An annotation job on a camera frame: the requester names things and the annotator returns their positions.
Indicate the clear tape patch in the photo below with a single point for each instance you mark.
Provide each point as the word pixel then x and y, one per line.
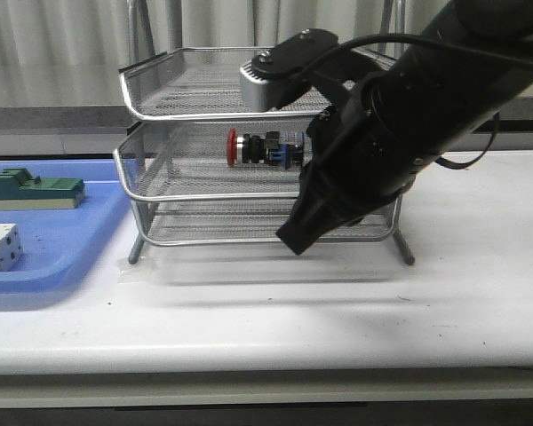
pixel 141 272

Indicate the grey stone counter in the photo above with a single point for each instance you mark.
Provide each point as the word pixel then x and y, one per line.
pixel 517 116

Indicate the red emergency stop button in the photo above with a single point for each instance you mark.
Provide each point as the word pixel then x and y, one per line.
pixel 283 149

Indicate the white pneumatic block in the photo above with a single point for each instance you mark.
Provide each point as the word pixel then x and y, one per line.
pixel 10 246

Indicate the blue plastic tray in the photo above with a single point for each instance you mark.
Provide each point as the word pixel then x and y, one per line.
pixel 59 246

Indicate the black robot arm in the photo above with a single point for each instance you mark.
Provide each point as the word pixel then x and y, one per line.
pixel 390 126

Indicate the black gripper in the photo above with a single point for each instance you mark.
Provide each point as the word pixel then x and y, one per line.
pixel 351 174

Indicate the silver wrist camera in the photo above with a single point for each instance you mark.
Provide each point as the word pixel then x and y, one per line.
pixel 260 94

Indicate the mesh tray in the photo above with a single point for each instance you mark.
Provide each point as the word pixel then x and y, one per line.
pixel 187 160
pixel 200 84
pixel 239 221

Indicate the green terminal block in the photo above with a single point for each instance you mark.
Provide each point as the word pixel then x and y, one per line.
pixel 19 190

